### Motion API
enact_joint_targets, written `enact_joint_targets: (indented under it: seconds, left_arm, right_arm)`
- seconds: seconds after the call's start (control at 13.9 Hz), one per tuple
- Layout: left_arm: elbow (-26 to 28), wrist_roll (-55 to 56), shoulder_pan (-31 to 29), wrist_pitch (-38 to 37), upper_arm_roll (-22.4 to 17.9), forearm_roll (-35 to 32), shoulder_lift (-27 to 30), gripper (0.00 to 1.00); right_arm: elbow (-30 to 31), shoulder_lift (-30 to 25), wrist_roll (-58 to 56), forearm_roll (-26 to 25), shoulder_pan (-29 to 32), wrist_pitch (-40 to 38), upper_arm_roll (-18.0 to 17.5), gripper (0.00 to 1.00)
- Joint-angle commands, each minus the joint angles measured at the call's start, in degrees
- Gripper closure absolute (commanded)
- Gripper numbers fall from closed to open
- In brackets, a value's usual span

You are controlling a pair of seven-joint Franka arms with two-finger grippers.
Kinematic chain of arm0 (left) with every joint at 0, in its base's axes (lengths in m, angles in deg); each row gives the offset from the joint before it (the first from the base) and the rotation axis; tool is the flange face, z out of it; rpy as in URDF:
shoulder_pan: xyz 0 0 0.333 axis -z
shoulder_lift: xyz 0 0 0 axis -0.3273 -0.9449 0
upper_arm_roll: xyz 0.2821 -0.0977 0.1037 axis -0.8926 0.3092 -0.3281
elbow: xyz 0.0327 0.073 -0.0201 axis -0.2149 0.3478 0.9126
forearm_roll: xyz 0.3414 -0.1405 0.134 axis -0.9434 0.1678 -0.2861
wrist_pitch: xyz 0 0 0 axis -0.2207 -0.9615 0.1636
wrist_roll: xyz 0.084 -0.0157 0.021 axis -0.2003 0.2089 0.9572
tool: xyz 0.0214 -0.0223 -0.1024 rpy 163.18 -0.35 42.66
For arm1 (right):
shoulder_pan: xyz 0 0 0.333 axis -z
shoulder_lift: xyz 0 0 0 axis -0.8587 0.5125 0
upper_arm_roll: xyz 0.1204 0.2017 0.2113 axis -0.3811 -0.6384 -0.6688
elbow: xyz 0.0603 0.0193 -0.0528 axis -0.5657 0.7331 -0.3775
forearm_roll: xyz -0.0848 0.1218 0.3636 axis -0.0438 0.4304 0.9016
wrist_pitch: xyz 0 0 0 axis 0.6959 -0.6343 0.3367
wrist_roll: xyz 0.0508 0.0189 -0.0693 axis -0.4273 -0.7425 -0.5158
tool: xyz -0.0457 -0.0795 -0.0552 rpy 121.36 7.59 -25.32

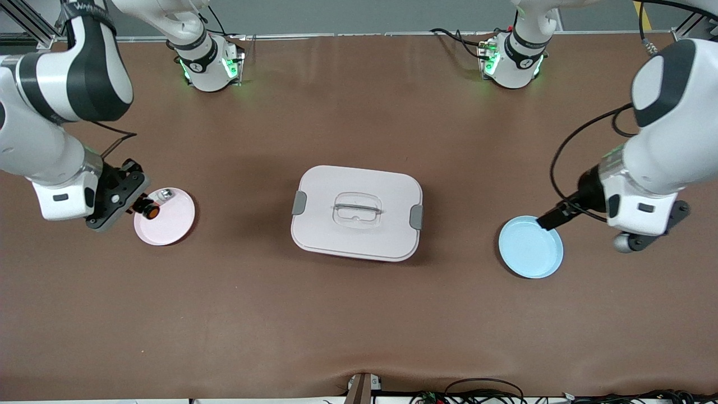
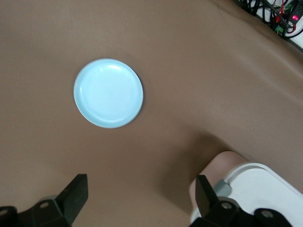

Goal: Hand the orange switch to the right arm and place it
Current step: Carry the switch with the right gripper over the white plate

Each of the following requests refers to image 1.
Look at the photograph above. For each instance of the pink storage box white lid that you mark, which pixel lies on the pink storage box white lid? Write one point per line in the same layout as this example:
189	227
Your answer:
359	235

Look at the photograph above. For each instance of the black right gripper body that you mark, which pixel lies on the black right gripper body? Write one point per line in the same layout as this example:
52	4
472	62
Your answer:
112	180

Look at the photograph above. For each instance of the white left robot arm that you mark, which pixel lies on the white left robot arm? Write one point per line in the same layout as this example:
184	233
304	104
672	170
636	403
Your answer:
667	146

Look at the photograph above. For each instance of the brown wooden bracket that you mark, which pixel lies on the brown wooden bracket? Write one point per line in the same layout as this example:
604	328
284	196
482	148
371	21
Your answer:
360	388

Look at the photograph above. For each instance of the white round plate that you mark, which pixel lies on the white round plate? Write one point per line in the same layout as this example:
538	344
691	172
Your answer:
168	227

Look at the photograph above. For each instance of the light blue round plate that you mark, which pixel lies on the light blue round plate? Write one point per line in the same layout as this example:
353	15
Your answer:
530	247

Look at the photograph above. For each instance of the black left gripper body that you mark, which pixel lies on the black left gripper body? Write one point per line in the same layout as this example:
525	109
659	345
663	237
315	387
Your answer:
587	189

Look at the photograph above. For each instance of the aluminium frame profile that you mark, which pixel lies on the aluminium frame profile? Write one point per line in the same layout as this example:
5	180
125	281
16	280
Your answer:
28	25
693	25

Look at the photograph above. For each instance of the brown table mat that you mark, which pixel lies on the brown table mat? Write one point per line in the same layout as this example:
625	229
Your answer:
359	325

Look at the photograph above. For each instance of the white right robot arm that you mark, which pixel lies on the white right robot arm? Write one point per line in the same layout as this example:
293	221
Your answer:
33	146

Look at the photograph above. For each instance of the orange black push-button switch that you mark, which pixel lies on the orange black push-button switch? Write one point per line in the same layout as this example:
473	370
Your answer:
150	212

